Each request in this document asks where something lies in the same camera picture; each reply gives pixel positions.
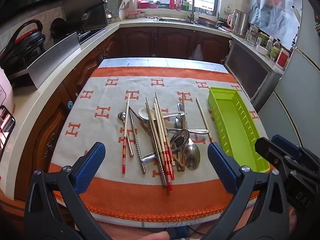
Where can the pink bottle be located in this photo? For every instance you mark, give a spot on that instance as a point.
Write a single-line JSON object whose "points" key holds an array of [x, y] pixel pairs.
{"points": [[178, 3]]}

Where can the green plastic utensil tray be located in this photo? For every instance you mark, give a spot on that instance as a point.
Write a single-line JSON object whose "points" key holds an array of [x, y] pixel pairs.
{"points": [[232, 120]]}

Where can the white plastic bag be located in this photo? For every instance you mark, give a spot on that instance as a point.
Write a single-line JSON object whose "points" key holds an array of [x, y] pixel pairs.
{"points": [[197, 53]]}

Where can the steel kitchen faucet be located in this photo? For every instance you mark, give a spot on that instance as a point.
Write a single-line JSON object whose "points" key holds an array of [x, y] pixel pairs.
{"points": [[192, 12]]}

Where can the green bottle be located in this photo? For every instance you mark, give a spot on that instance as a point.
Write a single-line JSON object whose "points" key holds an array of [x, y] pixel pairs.
{"points": [[187, 6]]}

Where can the black stove guard panel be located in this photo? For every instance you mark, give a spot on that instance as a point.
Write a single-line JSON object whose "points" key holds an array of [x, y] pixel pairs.
{"points": [[85, 5]]}

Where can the black pan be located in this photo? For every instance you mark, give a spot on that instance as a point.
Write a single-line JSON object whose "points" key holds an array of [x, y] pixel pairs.
{"points": [[57, 28]]}

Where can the red-labelled jar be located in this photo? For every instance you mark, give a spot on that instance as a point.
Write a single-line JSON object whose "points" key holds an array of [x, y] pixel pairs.
{"points": [[282, 60]]}

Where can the steel kitchen sink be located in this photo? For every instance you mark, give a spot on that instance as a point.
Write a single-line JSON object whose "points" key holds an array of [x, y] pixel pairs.
{"points": [[172, 20]]}

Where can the orange and white printed blanket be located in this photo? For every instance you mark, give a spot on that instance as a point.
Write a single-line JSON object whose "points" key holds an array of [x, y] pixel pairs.
{"points": [[140, 85]]}

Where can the red plastic basin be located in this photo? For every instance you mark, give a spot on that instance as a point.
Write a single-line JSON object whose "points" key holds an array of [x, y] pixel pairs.
{"points": [[143, 4]]}

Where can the green-labelled bottle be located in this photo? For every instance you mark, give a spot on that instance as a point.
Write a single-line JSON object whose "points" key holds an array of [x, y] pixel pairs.
{"points": [[275, 51]]}

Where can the grey refrigerator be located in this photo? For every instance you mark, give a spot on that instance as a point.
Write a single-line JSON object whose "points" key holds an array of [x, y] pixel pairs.
{"points": [[300, 85]]}

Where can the white rice cooker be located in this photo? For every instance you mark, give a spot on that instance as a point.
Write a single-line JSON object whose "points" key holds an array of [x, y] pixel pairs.
{"points": [[5, 90]]}

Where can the red bottle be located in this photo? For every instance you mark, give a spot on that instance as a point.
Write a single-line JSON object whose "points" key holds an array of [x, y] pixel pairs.
{"points": [[172, 2]]}

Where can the pink food container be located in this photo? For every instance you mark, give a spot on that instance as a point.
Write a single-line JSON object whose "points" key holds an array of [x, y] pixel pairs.
{"points": [[133, 15]]}

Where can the white wall outlet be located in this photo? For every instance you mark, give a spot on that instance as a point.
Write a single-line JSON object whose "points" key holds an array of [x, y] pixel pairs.
{"points": [[227, 8]]}

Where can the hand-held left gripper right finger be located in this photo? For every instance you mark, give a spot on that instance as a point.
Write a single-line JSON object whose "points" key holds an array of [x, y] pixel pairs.
{"points": [[220, 165]]}

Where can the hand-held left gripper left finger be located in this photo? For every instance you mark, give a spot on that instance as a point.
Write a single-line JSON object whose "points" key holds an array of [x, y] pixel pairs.
{"points": [[91, 165]]}

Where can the white bowl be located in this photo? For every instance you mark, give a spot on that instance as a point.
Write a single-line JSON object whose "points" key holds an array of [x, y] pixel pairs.
{"points": [[262, 50]]}

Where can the steel tablespoon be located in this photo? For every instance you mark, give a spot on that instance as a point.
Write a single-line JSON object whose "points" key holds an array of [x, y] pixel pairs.
{"points": [[179, 123], [192, 156]]}

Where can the stainless steel panel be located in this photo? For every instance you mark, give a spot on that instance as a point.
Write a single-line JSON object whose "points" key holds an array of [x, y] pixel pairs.
{"points": [[52, 60]]}

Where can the steel fork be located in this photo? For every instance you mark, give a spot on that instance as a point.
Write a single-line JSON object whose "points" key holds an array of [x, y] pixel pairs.
{"points": [[197, 131]]}

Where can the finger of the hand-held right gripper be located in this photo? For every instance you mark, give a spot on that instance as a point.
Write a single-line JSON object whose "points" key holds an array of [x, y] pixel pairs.
{"points": [[285, 142], [267, 148]]}

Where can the black gas stove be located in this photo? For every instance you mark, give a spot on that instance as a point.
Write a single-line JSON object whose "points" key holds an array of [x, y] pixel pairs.
{"points": [[90, 33]]}

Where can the white ceramic soup spoon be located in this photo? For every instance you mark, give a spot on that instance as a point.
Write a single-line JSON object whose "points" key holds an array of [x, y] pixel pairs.
{"points": [[144, 113]]}

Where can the small steel kettle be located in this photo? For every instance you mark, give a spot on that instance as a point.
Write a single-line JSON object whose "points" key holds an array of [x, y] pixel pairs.
{"points": [[109, 17]]}

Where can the white kitchen countertop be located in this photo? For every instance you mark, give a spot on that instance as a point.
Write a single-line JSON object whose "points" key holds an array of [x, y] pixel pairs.
{"points": [[25, 120]]}

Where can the clear glass jar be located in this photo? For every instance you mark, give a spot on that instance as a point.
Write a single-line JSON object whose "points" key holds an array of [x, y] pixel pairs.
{"points": [[251, 35]]}

